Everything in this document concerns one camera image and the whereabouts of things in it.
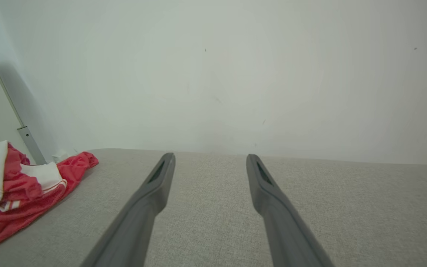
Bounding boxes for red basketball jersey with number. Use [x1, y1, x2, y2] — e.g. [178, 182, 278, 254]
[0, 151, 99, 258]

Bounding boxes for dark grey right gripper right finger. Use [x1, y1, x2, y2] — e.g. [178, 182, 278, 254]
[246, 154, 335, 267]

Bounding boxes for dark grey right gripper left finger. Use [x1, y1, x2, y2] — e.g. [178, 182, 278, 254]
[80, 152, 176, 267]

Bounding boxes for red shorts with white stripe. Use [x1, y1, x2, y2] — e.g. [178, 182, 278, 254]
[0, 141, 32, 209]

